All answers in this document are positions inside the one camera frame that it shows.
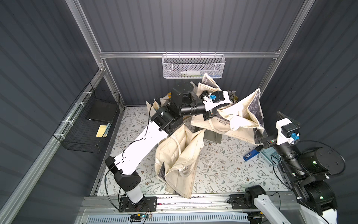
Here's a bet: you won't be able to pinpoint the cream tote yellow handles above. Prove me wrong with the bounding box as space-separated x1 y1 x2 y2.
160 93 171 107

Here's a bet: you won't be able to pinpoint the teal calculator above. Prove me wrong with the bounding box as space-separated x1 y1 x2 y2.
260 147 280 166

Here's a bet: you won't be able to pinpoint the white wire wall basket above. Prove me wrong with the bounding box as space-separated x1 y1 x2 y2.
162 53 226 79

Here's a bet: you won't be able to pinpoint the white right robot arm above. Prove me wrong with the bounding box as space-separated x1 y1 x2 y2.
255 112 346 224

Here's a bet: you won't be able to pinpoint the blue black marker device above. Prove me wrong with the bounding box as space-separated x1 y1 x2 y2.
243 145 264 161

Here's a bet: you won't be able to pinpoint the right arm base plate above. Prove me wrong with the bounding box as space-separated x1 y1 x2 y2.
227 194 249 210

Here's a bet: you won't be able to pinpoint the white tube in basket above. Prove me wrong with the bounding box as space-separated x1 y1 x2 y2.
180 71 200 77

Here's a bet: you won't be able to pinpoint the cream tote bag front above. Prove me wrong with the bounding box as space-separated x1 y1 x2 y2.
154 124 205 199

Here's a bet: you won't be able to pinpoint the black notebook in basket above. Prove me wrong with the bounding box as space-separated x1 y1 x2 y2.
85 101 118 123

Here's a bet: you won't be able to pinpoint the small green circuit board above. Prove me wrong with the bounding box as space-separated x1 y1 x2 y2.
129 213 147 223

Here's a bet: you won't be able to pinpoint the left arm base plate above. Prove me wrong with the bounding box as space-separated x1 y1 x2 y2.
119 195 158 213

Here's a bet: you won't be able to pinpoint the black wire wall basket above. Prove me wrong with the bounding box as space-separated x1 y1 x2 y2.
54 84 121 154

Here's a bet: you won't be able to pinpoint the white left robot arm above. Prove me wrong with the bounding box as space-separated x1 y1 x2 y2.
105 82 232 204

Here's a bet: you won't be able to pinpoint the cream tote blue print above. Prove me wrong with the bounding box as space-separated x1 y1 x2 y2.
146 100 161 117

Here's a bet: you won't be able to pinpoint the yellow pencil cup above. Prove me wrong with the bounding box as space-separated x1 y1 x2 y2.
232 95 239 104

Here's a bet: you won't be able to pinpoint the cream tote with purple print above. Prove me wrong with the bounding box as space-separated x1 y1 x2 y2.
191 88 265 144

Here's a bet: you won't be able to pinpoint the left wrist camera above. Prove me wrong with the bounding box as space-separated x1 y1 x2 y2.
203 91 232 112

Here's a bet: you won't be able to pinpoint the olive green canvas bag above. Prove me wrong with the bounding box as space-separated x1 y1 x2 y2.
204 130 222 144

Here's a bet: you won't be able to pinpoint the yellow sticky notepad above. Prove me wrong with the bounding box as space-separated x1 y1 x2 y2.
96 125 107 138

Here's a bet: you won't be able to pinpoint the bundle of pencils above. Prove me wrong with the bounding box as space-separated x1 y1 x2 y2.
227 90 236 97

